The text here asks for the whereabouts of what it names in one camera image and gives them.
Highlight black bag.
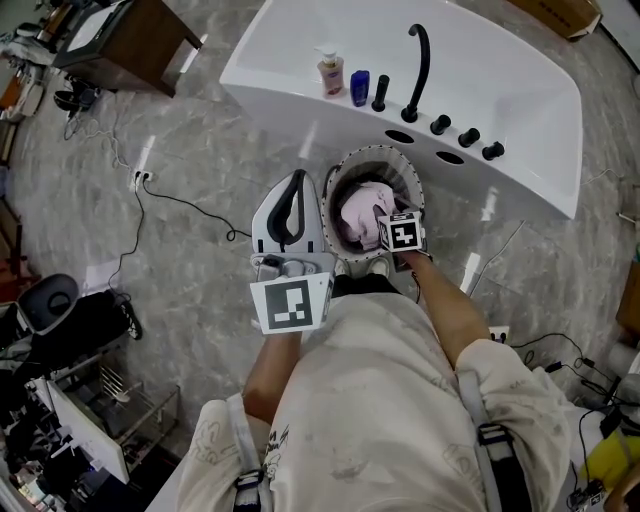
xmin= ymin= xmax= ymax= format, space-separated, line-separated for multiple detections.
xmin=27 ymin=288 xmax=145 ymax=374

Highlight black cable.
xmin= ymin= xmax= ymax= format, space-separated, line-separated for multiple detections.
xmin=106 ymin=184 xmax=147 ymax=291
xmin=142 ymin=177 xmax=254 ymax=244

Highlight brown wooden crate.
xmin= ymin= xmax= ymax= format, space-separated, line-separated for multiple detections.
xmin=615 ymin=258 xmax=640 ymax=346

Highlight brown wooden cabinet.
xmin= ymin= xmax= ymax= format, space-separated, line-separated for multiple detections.
xmin=51 ymin=0 xmax=205 ymax=99

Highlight black hand shower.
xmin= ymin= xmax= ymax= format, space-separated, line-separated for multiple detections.
xmin=370 ymin=74 xmax=392 ymax=113

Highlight grey backpack strap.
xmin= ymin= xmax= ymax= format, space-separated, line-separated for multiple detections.
xmin=227 ymin=394 xmax=275 ymax=512
xmin=456 ymin=368 xmax=532 ymax=512

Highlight right grey backpack strap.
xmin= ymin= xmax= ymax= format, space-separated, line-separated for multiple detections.
xmin=456 ymin=368 xmax=532 ymax=512

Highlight grey laundry basket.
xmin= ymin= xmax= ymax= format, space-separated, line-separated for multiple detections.
xmin=322 ymin=144 xmax=427 ymax=265

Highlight light pink garment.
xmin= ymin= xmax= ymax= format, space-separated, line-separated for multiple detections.
xmin=338 ymin=181 xmax=397 ymax=252

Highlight small patterned tag device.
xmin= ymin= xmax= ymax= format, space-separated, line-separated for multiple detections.
xmin=566 ymin=478 xmax=607 ymax=512

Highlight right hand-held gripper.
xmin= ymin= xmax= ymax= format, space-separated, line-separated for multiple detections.
xmin=376 ymin=197 xmax=434 ymax=261

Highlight brown cardboard box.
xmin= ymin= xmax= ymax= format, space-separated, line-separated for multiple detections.
xmin=507 ymin=0 xmax=605 ymax=42

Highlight white cable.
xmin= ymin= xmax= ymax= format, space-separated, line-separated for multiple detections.
xmin=62 ymin=89 xmax=139 ymax=176

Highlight person's right forearm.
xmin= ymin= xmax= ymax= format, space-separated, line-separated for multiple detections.
xmin=398 ymin=248 xmax=492 ymax=372

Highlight black headphones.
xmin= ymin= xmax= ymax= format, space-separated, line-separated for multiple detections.
xmin=52 ymin=78 xmax=103 ymax=115

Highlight left grey backpack strap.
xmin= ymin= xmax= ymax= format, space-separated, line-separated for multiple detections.
xmin=227 ymin=394 xmax=275 ymax=512

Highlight person's left forearm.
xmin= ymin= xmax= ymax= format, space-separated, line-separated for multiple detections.
xmin=241 ymin=327 xmax=305 ymax=422

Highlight black curved faucet spout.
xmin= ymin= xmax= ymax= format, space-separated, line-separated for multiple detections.
xmin=400 ymin=23 xmax=432 ymax=124

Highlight white bathtub with black faucet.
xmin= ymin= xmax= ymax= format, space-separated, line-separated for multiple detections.
xmin=218 ymin=0 xmax=585 ymax=221

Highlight person's black trousers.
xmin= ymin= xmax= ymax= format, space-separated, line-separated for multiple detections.
xmin=331 ymin=273 xmax=402 ymax=300

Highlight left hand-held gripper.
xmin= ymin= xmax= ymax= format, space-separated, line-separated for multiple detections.
xmin=248 ymin=169 xmax=337 ymax=335

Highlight metal wire rack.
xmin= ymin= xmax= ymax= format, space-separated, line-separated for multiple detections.
xmin=94 ymin=363 xmax=182 ymax=469

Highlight yellow bag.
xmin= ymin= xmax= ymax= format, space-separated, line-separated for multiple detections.
xmin=581 ymin=428 xmax=637 ymax=494

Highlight blue bottle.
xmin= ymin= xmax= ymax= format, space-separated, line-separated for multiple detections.
xmin=349 ymin=69 xmax=372 ymax=108

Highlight white paper sheet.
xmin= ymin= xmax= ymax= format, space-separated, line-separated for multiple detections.
xmin=81 ymin=261 xmax=123 ymax=295

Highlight white board panel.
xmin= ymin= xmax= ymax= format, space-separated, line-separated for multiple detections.
xmin=43 ymin=377 xmax=132 ymax=485

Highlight person's white printed shirt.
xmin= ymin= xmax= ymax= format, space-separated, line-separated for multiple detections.
xmin=178 ymin=292 xmax=572 ymax=512

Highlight pink pump soap bottle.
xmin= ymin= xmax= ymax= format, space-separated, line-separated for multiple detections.
xmin=313 ymin=43 xmax=347 ymax=100

